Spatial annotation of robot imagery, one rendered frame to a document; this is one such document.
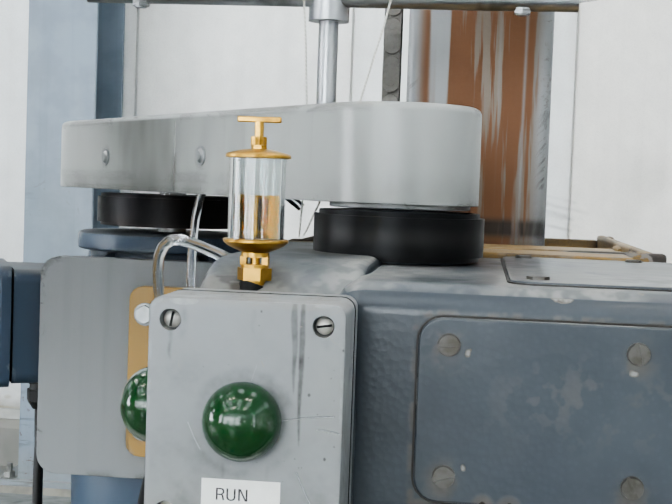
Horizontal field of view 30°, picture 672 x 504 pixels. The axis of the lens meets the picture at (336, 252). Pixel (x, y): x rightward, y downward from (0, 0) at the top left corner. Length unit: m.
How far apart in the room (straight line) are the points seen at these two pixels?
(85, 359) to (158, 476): 0.47
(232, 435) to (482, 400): 0.11
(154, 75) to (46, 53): 0.58
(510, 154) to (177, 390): 0.57
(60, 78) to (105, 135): 4.62
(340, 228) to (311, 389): 0.18
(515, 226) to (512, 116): 0.09
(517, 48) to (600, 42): 4.73
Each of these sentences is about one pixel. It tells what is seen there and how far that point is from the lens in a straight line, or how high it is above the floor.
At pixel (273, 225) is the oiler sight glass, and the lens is 0.54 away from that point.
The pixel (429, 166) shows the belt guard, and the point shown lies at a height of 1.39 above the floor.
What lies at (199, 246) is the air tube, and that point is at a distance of 0.62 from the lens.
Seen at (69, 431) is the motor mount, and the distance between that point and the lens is 0.96.
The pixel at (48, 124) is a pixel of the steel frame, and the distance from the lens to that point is 5.55.
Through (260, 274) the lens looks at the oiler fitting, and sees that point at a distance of 0.55.
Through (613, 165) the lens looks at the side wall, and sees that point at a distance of 5.71.
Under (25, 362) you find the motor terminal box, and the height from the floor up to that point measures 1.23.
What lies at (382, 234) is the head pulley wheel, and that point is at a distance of 0.62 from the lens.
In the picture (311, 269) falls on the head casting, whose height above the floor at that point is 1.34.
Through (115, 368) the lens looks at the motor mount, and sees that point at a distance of 0.94.
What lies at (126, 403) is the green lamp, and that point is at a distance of 0.50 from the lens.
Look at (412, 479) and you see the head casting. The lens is 0.52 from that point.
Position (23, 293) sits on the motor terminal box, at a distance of 0.97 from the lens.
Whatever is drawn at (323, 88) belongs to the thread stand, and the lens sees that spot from 0.86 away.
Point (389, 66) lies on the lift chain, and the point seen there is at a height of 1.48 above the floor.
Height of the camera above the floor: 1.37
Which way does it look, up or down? 3 degrees down
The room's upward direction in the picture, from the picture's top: 2 degrees clockwise
